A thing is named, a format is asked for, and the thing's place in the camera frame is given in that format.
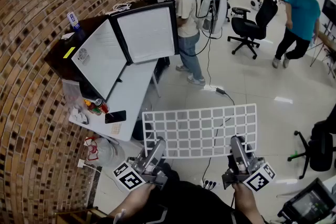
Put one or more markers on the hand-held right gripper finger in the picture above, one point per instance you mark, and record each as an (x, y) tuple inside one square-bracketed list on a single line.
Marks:
[(239, 149)]

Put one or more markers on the white wall socket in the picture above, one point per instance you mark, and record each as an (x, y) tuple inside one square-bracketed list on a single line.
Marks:
[(81, 163)]

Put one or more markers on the orange sauce bottle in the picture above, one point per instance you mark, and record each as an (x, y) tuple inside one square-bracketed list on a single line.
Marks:
[(87, 103), (95, 110)]

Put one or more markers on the black power adapter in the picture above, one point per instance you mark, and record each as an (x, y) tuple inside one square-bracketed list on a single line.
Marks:
[(221, 91)]

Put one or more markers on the person's black clothed body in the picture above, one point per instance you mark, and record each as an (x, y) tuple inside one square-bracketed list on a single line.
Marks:
[(189, 202)]

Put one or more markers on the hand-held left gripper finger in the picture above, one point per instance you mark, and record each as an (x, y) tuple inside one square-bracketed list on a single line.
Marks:
[(156, 152)]

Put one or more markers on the white table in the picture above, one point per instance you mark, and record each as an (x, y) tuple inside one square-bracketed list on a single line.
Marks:
[(131, 91)]

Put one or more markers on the white wire fridge shelf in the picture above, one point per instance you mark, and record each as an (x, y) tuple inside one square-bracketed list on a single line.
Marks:
[(200, 119)]

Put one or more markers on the black smartphone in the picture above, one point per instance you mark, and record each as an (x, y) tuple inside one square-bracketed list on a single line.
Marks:
[(115, 117)]

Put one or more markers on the black field monitor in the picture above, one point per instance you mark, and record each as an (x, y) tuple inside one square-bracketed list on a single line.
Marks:
[(307, 204)]

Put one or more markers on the clear plastic container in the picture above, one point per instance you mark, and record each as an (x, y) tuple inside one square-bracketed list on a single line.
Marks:
[(71, 91)]

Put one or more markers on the blue white drink can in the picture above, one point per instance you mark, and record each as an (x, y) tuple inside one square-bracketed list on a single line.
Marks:
[(73, 21)]

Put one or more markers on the black cabinet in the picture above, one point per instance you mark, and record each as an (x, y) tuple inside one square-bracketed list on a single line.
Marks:
[(143, 4)]

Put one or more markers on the black mini fridge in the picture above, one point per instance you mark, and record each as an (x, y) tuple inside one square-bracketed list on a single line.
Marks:
[(60, 60)]

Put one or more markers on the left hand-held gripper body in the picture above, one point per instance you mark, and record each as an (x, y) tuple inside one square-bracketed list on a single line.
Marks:
[(130, 178)]

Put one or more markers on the black wall screen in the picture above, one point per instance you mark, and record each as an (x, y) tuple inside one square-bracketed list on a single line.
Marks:
[(330, 9)]

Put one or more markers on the person's right forearm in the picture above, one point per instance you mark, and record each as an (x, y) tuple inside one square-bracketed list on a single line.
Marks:
[(245, 202)]

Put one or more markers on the white plastic bag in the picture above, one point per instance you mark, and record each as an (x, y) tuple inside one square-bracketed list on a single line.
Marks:
[(78, 115)]

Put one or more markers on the person's left forearm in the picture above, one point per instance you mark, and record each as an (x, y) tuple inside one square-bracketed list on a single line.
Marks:
[(131, 199)]

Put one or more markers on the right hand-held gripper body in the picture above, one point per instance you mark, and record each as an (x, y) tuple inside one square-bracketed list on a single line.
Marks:
[(258, 177)]

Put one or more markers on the red drink can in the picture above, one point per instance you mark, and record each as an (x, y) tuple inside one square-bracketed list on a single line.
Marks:
[(102, 106)]

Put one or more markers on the black swivel chair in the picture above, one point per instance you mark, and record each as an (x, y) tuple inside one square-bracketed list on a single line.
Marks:
[(320, 154)]

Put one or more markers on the beige square pad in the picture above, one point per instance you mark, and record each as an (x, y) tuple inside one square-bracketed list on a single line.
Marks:
[(116, 128)]

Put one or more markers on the white floor power strip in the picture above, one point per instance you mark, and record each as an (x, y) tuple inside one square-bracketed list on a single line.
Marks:
[(211, 184)]

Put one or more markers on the black office chair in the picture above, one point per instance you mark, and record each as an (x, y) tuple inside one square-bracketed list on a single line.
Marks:
[(246, 26)]

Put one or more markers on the wooden shelf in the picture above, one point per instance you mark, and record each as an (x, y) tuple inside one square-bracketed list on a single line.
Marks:
[(76, 217)]

